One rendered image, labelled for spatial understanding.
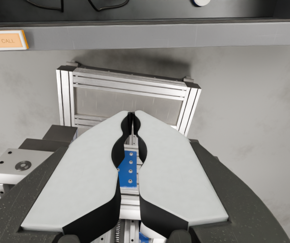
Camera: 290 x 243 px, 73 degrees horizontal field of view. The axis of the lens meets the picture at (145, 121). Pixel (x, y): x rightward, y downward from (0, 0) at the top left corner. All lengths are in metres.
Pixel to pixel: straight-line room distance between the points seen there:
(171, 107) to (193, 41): 0.91
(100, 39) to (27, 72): 1.21
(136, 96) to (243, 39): 0.88
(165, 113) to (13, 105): 1.12
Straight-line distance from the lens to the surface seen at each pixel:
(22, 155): 0.59
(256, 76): 1.63
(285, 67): 1.72
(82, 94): 1.25
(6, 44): 0.43
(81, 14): 0.51
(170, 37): 0.38
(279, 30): 0.45
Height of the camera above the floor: 1.32
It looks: 59 degrees down
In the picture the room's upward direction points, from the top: 176 degrees clockwise
